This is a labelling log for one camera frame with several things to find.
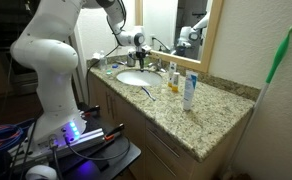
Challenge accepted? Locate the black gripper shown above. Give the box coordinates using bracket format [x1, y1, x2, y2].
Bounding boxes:
[134, 49, 150, 73]

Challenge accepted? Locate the chrome faucet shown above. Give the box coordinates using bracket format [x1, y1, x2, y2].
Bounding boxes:
[148, 55, 167, 74]

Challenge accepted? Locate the blue and white toothbrush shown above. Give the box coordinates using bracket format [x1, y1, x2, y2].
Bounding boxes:
[140, 86, 157, 102]

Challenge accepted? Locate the steel tumbler cup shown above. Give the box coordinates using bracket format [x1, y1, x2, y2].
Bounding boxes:
[125, 53, 137, 68]

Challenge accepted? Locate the white oval sink basin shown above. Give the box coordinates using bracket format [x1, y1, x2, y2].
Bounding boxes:
[115, 68, 164, 88]

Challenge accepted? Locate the small white tube yellow cap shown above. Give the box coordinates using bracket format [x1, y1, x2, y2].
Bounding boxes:
[171, 71, 181, 93]

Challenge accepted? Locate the clear plastic bottle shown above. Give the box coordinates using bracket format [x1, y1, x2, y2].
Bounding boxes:
[98, 50, 108, 71]

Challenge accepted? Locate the tall white cream tube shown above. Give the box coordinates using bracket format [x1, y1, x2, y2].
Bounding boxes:
[182, 70, 199, 112]

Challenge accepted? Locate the white door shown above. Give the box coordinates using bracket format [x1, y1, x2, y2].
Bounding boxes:
[69, 31, 90, 105]

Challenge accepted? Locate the black orange clamp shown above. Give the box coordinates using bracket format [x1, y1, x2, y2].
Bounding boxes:
[82, 104, 102, 118]
[104, 123, 126, 141]

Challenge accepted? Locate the wood framed mirror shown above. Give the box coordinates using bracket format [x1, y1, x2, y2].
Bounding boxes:
[134, 0, 225, 73]

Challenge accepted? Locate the beige vanity cabinet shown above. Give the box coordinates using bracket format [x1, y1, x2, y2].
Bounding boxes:
[87, 71, 254, 180]

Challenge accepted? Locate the black robot cart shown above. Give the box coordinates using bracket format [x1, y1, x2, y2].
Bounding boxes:
[5, 101, 142, 180]

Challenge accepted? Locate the white round object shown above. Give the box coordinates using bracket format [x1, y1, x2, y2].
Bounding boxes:
[25, 164, 59, 180]

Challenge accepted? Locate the black power cable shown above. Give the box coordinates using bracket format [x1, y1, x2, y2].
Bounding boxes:
[85, 41, 122, 105]

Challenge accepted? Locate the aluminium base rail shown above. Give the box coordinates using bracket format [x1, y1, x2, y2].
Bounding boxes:
[9, 128, 107, 168]

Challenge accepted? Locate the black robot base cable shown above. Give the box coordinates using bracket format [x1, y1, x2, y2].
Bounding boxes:
[65, 134, 132, 162]
[49, 136, 66, 180]

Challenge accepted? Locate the green white mop handle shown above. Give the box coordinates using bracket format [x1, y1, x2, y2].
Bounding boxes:
[219, 25, 292, 180]

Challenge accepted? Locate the blue and orange cable bundle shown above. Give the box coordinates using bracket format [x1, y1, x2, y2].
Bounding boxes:
[0, 123, 28, 156]

